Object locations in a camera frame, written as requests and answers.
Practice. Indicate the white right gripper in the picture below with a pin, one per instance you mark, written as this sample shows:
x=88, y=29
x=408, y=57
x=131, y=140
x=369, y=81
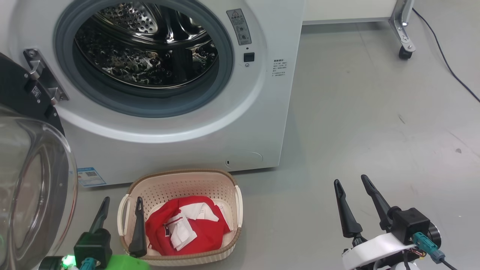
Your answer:
x=375, y=249

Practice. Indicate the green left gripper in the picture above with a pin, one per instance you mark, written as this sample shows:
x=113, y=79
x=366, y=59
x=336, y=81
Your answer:
x=125, y=263

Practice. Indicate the red and white garment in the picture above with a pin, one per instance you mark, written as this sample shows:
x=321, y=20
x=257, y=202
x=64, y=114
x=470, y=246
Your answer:
x=202, y=236

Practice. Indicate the black glass washing machine door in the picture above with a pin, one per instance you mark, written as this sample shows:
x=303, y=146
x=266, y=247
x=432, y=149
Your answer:
x=33, y=180

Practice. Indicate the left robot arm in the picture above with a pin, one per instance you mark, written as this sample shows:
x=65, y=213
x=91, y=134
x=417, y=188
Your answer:
x=54, y=263

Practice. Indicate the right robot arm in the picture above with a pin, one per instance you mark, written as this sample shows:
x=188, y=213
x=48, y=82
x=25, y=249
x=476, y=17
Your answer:
x=405, y=267

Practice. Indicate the cream perforated laundry basket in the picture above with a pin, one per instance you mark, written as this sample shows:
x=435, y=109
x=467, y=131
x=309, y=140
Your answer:
x=225, y=187

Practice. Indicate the white oval filter access cover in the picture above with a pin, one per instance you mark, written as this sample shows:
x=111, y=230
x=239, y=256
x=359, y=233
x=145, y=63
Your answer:
x=245, y=160

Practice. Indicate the white front-load washing machine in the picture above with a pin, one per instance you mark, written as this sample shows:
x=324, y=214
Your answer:
x=258, y=112

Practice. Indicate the metal door hinge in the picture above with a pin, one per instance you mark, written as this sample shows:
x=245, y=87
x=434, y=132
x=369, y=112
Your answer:
x=47, y=78

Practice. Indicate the black door latch socket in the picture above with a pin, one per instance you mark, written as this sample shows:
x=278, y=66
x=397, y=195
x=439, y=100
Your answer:
x=249, y=57

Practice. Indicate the blue energy label sticker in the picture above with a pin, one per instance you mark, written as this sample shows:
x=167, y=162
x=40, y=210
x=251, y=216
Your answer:
x=91, y=177

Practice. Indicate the metal table leg with caster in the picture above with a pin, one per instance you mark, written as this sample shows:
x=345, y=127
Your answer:
x=404, y=26

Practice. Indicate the white table panel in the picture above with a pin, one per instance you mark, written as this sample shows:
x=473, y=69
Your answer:
x=345, y=9

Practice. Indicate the grey warning sticker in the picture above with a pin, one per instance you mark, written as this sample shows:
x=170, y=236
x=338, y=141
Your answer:
x=239, y=27

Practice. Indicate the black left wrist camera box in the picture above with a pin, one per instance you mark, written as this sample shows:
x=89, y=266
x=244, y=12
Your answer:
x=92, y=247

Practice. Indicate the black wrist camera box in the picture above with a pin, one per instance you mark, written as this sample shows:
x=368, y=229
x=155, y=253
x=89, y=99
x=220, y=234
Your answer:
x=92, y=247
x=412, y=223

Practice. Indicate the teal left camera connector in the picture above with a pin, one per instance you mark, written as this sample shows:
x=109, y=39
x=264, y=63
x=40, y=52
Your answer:
x=87, y=264

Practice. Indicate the teal camera connector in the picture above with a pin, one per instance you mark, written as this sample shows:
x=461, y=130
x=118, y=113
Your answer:
x=427, y=245
x=87, y=264

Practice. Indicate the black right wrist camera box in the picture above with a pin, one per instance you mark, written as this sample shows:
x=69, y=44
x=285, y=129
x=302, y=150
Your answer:
x=412, y=223

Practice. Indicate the teal right camera connector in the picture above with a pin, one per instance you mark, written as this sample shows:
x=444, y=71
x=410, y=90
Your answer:
x=427, y=245

